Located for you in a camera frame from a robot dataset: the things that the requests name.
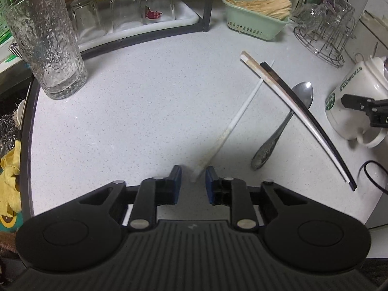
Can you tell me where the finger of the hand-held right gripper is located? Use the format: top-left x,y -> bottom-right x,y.
341,93 -> 374,113

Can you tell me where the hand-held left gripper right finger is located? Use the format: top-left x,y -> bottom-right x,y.
205,166 -> 309,231

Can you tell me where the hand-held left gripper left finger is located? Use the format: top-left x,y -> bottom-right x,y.
79,165 -> 183,231

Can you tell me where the white mug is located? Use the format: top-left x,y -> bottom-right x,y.
325,56 -> 388,149

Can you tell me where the silver metal spoon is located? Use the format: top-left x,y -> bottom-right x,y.
251,81 -> 313,171

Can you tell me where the white patterned chopstick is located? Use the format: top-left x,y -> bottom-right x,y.
191,60 -> 275,183
240,51 -> 350,184

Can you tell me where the textured glass cup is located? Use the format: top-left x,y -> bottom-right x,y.
329,0 -> 355,37

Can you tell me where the stemmed glass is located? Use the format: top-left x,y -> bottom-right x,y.
293,3 -> 325,32

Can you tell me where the bundle of beige thin sticks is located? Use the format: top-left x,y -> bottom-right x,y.
223,0 -> 292,22

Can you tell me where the green plastic basket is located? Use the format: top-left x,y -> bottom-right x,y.
222,0 -> 293,41

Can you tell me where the black kitchen sink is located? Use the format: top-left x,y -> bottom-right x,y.
0,57 -> 41,249

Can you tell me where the yellow cloth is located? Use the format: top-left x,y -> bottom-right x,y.
0,139 -> 25,214

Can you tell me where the white drain tray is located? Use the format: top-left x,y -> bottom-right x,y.
76,0 -> 199,52

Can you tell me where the white scrub brush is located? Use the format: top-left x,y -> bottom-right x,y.
15,98 -> 28,126

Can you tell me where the green printed cloth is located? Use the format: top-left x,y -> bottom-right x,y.
0,210 -> 25,234

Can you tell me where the steel wool scrubber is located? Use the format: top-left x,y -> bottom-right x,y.
0,111 -> 23,158

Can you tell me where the small clear glass red print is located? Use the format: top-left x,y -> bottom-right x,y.
144,0 -> 176,25

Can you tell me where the small clear glass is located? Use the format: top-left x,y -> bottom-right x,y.
108,0 -> 144,31
70,0 -> 106,38

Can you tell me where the textured glass mug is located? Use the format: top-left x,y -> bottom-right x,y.
5,0 -> 88,100

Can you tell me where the wire glass rack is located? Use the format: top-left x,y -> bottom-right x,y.
292,15 -> 356,68

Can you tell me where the black cable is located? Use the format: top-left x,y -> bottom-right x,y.
358,160 -> 388,194

